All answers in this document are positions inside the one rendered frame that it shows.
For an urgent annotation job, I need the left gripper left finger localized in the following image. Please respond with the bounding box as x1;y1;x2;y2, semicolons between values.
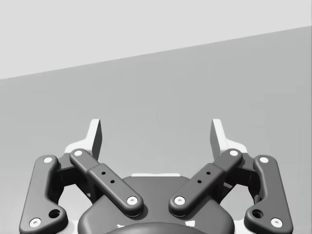
19;118;144;234

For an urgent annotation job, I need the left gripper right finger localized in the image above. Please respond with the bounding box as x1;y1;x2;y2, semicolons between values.
168;118;294;234

